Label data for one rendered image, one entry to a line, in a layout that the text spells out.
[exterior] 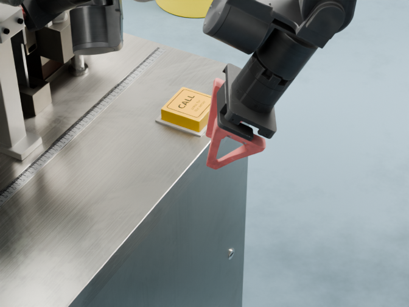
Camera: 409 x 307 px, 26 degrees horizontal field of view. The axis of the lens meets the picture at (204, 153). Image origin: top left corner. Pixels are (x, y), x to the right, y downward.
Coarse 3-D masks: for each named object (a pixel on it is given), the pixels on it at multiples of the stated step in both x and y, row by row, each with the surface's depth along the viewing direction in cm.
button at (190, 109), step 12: (180, 96) 141; (192, 96) 141; (204, 96) 141; (168, 108) 138; (180, 108) 138; (192, 108) 138; (204, 108) 138; (168, 120) 139; (180, 120) 138; (192, 120) 137; (204, 120) 138
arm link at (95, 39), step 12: (120, 0) 121; (72, 12) 120; (84, 12) 119; (96, 12) 119; (108, 12) 120; (120, 12) 120; (72, 24) 120; (84, 24) 119; (96, 24) 119; (108, 24) 120; (120, 24) 120; (72, 36) 120; (84, 36) 119; (96, 36) 119; (108, 36) 120; (120, 36) 120; (72, 48) 121; (84, 48) 119; (96, 48) 120; (108, 48) 120; (120, 48) 122
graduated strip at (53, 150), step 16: (160, 48) 156; (144, 64) 152; (128, 80) 149; (112, 96) 145; (96, 112) 142; (80, 128) 139; (64, 144) 135; (48, 160) 132; (16, 176) 130; (32, 176) 130; (0, 192) 127
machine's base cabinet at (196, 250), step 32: (192, 192) 143; (224, 192) 156; (160, 224) 136; (192, 224) 148; (224, 224) 162; (160, 256) 140; (192, 256) 152; (224, 256) 167; (128, 288) 132; (160, 288) 144; (192, 288) 157; (224, 288) 173
